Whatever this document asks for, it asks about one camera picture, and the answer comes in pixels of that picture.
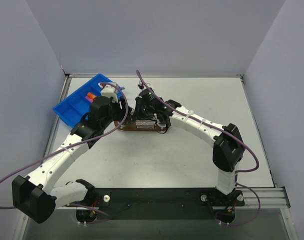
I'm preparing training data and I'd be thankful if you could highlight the clear textured acrylic holder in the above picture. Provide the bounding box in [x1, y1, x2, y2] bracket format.
[135, 120, 155, 129]

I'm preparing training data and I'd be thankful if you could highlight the pink toothpaste tube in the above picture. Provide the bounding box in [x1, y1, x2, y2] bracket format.
[85, 96, 93, 103]

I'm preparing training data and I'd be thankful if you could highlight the orange toothpaste tube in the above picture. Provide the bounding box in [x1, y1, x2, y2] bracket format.
[87, 92, 97, 100]

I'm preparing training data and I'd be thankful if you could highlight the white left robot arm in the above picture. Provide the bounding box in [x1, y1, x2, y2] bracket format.
[11, 96, 129, 224]

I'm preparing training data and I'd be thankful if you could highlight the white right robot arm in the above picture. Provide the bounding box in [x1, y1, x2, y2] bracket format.
[133, 89, 245, 195]

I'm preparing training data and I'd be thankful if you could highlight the brown wooden oval tray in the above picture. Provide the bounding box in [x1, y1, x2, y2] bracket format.
[119, 120, 169, 134]

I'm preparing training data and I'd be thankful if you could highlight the blue plastic divided bin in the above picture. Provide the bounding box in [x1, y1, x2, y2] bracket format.
[53, 74, 121, 130]

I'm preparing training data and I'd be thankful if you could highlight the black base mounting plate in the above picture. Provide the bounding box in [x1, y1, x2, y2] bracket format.
[75, 187, 245, 224]

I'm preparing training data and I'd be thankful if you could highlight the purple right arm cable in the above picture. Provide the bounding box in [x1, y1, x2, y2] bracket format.
[136, 69, 262, 227]

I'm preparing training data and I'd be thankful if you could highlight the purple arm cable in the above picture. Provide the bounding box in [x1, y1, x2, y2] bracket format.
[136, 69, 262, 227]
[0, 81, 130, 225]

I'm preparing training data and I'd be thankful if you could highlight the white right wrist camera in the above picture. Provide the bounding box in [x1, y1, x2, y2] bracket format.
[137, 81, 155, 91]

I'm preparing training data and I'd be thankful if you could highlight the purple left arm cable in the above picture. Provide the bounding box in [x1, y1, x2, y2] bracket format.
[0, 81, 130, 225]

